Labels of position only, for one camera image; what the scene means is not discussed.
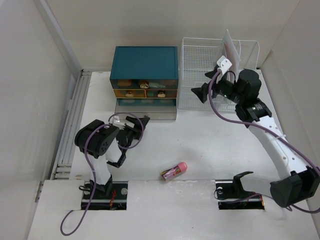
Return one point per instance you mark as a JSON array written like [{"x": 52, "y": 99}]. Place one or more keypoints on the green highlighter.
[{"x": 151, "y": 94}]

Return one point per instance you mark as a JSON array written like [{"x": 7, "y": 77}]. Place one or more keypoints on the small drawer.
[
  {"x": 162, "y": 93},
  {"x": 129, "y": 93}
]

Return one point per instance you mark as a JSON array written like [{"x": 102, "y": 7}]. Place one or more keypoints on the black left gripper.
[{"x": 137, "y": 133}]

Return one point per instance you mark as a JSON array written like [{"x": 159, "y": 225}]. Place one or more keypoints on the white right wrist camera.
[{"x": 223, "y": 64}]

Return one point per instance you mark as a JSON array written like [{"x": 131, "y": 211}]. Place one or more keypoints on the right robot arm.
[{"x": 299, "y": 177}]

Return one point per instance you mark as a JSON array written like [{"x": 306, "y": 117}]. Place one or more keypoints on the pink capped clip tube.
[{"x": 173, "y": 172}]

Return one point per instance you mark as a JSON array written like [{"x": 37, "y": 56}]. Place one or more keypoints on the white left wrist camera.
[{"x": 115, "y": 120}]

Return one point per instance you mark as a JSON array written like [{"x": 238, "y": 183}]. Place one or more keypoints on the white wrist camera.
[
  {"x": 223, "y": 64},
  {"x": 115, "y": 120}
]

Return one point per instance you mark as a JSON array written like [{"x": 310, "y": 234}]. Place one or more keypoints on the transparent drawer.
[{"x": 164, "y": 84}]

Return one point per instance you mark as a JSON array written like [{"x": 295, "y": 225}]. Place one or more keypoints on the dark drawer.
[{"x": 155, "y": 108}]

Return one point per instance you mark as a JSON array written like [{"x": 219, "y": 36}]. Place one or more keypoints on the white wire stacking tray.
[{"x": 198, "y": 56}]

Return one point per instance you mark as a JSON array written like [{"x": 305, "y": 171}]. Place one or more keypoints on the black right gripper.
[{"x": 201, "y": 92}]

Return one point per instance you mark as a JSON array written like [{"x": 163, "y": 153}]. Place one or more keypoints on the teal drawer cabinet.
[{"x": 144, "y": 63}]

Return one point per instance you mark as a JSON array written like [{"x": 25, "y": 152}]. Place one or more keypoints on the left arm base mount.
[{"x": 113, "y": 199}]

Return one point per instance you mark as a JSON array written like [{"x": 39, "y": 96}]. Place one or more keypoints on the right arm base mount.
[{"x": 230, "y": 194}]

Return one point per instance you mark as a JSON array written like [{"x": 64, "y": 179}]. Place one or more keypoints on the small clear spray bottle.
[{"x": 124, "y": 83}]

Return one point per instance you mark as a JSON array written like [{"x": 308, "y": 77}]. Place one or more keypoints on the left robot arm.
[{"x": 106, "y": 144}]

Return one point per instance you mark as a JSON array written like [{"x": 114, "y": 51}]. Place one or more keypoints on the white wire file holder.
[{"x": 249, "y": 53}]

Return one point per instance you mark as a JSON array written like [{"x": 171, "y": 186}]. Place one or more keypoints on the green capsule stapler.
[{"x": 156, "y": 85}]

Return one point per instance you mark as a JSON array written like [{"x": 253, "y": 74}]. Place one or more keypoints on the aluminium rail on left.
[{"x": 60, "y": 168}]

